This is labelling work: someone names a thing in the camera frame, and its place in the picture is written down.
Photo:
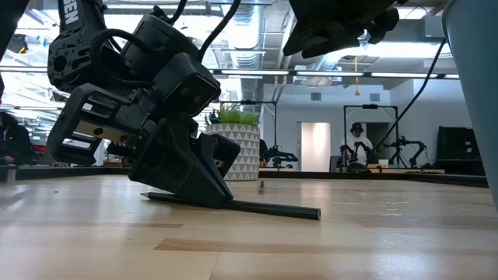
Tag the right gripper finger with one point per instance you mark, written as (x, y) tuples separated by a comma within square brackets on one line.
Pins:
[(338, 44), (307, 37)]

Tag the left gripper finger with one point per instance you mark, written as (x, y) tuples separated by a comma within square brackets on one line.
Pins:
[(225, 149), (175, 163)]

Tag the green pencil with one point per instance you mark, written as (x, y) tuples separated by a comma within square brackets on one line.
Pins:
[(261, 188)]

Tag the black pencil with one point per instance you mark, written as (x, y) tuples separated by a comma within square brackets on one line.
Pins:
[(280, 211)]

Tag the background black robot arm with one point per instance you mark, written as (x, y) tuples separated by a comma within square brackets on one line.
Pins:
[(400, 144), (282, 157)]

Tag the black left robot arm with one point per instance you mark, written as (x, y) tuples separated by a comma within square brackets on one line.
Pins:
[(74, 58)]

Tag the succulent in patterned white pot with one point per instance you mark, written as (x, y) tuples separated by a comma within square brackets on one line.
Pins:
[(245, 155)]

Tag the person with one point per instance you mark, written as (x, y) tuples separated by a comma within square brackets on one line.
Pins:
[(15, 136), (356, 145), (264, 151)]

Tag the yellow hanging pendant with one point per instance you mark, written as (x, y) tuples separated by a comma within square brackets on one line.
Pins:
[(356, 92)]

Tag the white door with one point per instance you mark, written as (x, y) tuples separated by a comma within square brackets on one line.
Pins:
[(315, 148)]

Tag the background wooden table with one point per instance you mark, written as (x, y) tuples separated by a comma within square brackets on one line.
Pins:
[(408, 170)]

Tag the teal plastic bin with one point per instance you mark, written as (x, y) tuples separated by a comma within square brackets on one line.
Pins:
[(478, 97)]

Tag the black cabinet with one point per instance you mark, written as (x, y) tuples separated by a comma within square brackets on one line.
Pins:
[(459, 151)]

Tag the grey wall vent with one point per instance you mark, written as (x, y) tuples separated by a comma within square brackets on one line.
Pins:
[(374, 97), (316, 96)]

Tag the silver air duct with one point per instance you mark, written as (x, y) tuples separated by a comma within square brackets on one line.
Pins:
[(249, 60)]

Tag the background black rig frame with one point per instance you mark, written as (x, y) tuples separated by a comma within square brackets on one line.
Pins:
[(369, 106), (268, 102)]

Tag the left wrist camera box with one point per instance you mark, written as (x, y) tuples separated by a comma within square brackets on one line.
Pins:
[(186, 85)]

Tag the black metal table frame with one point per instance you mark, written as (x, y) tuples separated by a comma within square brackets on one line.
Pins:
[(350, 176)]

